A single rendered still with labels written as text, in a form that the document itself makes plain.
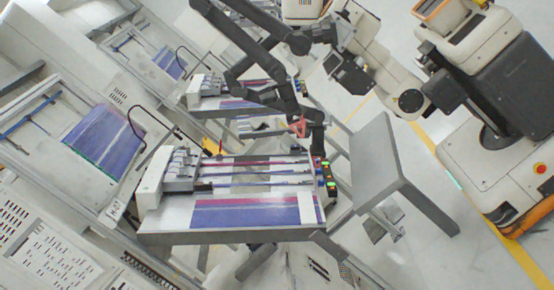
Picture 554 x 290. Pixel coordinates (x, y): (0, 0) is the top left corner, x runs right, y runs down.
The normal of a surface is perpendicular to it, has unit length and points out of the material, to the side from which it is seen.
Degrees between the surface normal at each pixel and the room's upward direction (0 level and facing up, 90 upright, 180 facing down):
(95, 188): 90
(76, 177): 90
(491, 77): 90
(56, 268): 92
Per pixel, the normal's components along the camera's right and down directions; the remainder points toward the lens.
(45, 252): 0.00, 0.34
